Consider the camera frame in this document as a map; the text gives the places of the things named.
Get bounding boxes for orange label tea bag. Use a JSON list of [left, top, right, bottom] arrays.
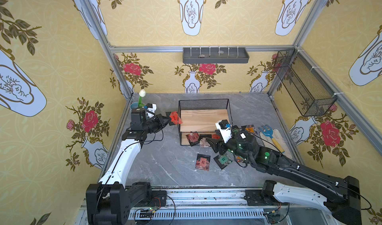
[[245, 125, 256, 134]]

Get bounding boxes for red label tea bag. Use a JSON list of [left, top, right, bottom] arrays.
[[168, 112, 183, 125]]

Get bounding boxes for pink label black tea bag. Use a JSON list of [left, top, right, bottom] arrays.
[[195, 153, 210, 171]]

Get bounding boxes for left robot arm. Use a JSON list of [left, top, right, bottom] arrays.
[[86, 108, 171, 225]]

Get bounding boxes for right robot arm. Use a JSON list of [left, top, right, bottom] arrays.
[[207, 130, 362, 225]]

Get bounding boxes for blue vase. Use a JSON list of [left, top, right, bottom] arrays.
[[130, 102, 147, 110]]

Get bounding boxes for blue garden hand rake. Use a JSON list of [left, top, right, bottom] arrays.
[[258, 124, 285, 153]]

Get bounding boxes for white tulip flower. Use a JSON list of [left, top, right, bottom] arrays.
[[138, 89, 146, 107]]

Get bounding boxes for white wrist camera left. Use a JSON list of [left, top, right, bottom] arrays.
[[144, 103, 157, 118]]

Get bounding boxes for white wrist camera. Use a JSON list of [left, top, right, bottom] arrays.
[[215, 119, 232, 143], [144, 103, 157, 118]]

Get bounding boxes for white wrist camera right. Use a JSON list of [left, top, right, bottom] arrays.
[[215, 119, 232, 143]]

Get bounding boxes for black wire mesh shelf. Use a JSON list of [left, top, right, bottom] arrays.
[[178, 98, 233, 146]]

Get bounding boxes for black wire wall basket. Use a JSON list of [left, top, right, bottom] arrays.
[[274, 49, 337, 116]]

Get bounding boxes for grey wall rack tray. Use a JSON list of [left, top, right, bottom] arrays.
[[182, 46, 250, 64]]

